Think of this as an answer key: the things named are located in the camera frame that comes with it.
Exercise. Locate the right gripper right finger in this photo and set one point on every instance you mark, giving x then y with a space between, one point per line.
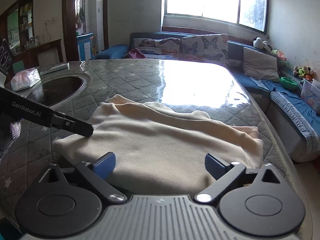
227 177

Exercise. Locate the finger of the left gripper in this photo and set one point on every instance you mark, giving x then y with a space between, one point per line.
71 124

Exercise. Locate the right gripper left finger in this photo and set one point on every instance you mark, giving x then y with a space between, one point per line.
95 174

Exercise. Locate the cream sweatshirt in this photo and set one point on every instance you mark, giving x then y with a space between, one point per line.
160 151

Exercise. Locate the left gloved hand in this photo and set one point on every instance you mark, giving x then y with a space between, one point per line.
10 131

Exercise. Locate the pink white tissue pack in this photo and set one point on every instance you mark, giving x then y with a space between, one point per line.
25 79

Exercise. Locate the black induction cooktop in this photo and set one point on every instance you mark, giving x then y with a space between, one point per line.
57 90

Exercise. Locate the grey remote control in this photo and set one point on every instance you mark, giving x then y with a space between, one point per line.
55 69

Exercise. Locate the dark wooden sideboard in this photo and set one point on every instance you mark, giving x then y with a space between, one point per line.
29 57

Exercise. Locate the blue white cabinet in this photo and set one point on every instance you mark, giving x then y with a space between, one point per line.
85 46

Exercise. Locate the blue corner sofa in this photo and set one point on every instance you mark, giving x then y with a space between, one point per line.
291 104

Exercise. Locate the magenta cloth on sofa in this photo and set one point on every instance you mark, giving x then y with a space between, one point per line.
135 54

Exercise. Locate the green bowl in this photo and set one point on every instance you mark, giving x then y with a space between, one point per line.
288 83

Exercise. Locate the grey plain cushion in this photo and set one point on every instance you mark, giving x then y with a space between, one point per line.
260 65

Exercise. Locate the clear plastic storage box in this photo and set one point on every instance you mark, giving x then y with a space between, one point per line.
310 94

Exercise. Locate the right butterfly cushion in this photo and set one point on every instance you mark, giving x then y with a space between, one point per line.
211 48

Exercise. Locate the butterfly cushion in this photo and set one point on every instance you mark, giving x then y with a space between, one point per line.
163 49
211 48

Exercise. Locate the colourful plush toys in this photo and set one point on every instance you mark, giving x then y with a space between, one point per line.
304 72

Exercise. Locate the left butterfly cushion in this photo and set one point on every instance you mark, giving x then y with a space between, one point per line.
163 49

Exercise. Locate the panda plush toy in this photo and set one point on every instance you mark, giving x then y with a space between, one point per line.
262 45

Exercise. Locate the window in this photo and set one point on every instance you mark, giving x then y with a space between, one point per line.
247 13

